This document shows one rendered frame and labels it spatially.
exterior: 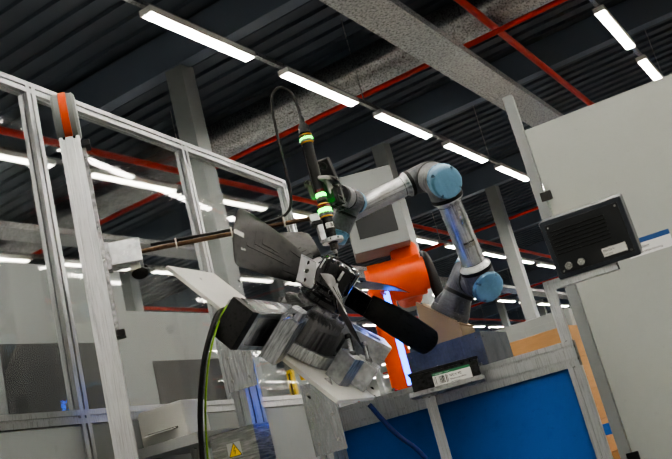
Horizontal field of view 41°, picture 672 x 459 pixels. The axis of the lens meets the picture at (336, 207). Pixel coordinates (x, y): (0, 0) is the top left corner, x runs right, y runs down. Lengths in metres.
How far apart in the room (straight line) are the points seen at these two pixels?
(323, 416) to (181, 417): 0.44
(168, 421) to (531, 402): 1.12
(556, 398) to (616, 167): 1.75
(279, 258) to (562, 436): 1.04
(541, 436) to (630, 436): 1.44
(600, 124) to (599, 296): 0.82
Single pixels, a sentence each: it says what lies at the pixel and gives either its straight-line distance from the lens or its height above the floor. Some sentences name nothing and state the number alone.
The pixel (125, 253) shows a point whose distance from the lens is 2.72.
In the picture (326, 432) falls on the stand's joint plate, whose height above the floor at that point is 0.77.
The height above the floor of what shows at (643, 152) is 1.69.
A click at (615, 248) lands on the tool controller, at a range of 2.88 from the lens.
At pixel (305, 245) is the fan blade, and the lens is 2.85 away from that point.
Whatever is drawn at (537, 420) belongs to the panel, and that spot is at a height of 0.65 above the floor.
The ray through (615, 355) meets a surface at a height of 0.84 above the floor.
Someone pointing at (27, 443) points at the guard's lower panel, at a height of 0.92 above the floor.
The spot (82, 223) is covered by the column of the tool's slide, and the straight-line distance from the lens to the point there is 2.76.
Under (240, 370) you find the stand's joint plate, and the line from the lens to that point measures 2.71.
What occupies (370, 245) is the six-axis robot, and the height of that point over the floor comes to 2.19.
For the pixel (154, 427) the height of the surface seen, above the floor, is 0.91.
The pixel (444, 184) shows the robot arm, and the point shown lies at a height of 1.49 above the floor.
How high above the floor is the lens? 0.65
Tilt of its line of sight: 16 degrees up
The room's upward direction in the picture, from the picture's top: 15 degrees counter-clockwise
